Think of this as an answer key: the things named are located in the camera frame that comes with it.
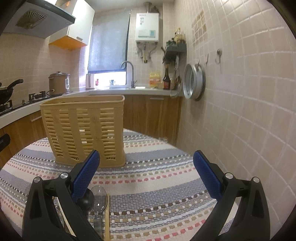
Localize white kitchen countertop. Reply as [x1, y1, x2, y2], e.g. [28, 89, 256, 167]
[0, 87, 184, 128]

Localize black wok pan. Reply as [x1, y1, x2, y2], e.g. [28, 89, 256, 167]
[0, 79, 23, 105]

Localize striped woven table mat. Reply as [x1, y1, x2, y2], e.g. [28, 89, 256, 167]
[1, 130, 216, 240]

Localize chrome kitchen faucet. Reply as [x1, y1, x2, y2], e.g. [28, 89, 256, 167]
[120, 60, 137, 89]

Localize grey wall spice shelf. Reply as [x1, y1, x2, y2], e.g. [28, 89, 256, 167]
[161, 43, 187, 64]

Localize wooden base cabinets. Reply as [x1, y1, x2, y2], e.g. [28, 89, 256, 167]
[1, 95, 182, 167]

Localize grey window blind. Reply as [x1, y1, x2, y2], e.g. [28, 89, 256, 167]
[88, 11, 130, 73]

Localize wooden chopstick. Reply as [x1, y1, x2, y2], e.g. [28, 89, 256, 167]
[104, 193, 110, 241]

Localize black gas stove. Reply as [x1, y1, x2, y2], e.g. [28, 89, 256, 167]
[0, 89, 63, 116]

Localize dark soy sauce bottle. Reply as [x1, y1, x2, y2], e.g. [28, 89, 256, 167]
[163, 65, 171, 90]

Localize white orange wall cabinet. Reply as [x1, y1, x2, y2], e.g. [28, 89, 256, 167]
[49, 0, 95, 51]

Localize white gas water heater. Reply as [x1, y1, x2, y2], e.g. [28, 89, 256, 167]
[135, 13, 159, 42]

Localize grey range hood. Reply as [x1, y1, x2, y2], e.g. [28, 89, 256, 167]
[4, 1, 75, 39]

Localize beige plastic utensil basket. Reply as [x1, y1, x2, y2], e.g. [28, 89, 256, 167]
[40, 95, 126, 168]

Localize clear plastic spoon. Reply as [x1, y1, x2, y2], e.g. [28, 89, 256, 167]
[91, 185, 108, 238]

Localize metal steamer tray on wall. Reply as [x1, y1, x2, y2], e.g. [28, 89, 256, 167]
[183, 63, 206, 101]

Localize yellow oil bottle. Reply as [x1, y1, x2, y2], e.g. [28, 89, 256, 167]
[149, 71, 161, 88]

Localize brown rice cooker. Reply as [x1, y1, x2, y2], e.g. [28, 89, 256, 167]
[47, 71, 70, 95]

